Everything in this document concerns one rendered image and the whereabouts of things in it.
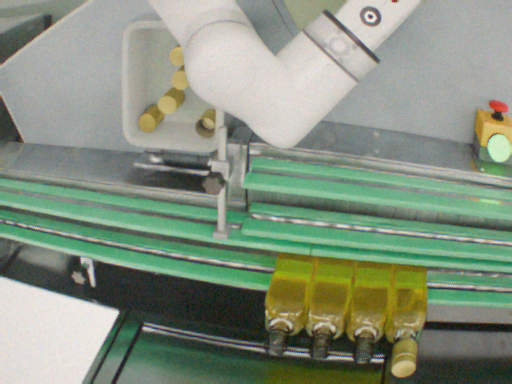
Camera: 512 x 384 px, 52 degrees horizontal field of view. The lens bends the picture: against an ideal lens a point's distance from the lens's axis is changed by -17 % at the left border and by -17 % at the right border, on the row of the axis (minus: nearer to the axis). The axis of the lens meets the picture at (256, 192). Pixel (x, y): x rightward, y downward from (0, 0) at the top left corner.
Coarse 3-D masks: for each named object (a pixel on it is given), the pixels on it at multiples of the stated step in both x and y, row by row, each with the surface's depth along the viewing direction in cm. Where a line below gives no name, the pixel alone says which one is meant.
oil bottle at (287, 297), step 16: (288, 256) 88; (304, 256) 88; (288, 272) 85; (304, 272) 85; (272, 288) 81; (288, 288) 81; (304, 288) 81; (272, 304) 79; (288, 304) 79; (304, 304) 79; (272, 320) 78; (288, 320) 78; (304, 320) 80
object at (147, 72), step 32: (128, 32) 89; (160, 32) 96; (128, 64) 93; (160, 64) 99; (128, 96) 95; (160, 96) 102; (192, 96) 101; (128, 128) 98; (160, 128) 102; (192, 128) 102
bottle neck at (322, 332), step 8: (320, 328) 76; (328, 328) 76; (312, 336) 76; (320, 336) 74; (328, 336) 75; (312, 344) 74; (320, 344) 73; (328, 344) 73; (312, 352) 74; (320, 352) 75; (328, 352) 73
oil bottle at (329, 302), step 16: (320, 256) 89; (320, 272) 85; (336, 272) 85; (352, 272) 85; (320, 288) 81; (336, 288) 81; (320, 304) 78; (336, 304) 78; (320, 320) 77; (336, 320) 77; (336, 336) 78
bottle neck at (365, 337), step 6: (360, 330) 76; (366, 330) 75; (372, 330) 76; (360, 336) 75; (366, 336) 74; (372, 336) 75; (354, 342) 75; (360, 342) 74; (366, 342) 73; (372, 342) 74; (354, 348) 74; (360, 348) 72; (366, 348) 72; (372, 348) 73; (354, 354) 72; (360, 354) 74; (366, 354) 74; (372, 354) 72; (354, 360) 73; (360, 360) 73; (366, 360) 73
